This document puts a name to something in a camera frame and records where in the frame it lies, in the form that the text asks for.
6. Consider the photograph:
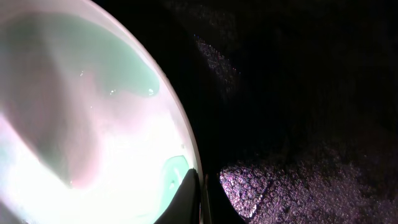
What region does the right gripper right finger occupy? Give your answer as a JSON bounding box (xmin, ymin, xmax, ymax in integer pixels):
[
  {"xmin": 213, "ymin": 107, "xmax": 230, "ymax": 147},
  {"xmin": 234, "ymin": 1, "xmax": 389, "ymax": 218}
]
[{"xmin": 205, "ymin": 174, "xmax": 245, "ymax": 224}]

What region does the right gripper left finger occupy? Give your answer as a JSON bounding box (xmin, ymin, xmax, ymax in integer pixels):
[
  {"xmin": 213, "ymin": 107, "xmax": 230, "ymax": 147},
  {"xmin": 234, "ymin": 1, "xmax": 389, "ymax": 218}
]
[{"xmin": 154, "ymin": 169, "xmax": 201, "ymax": 224}]

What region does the mint green plate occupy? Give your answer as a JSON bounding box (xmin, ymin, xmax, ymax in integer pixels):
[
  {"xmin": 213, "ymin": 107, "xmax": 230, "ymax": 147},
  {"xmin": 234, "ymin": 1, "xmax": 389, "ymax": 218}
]
[{"xmin": 1, "ymin": 0, "xmax": 203, "ymax": 223}]

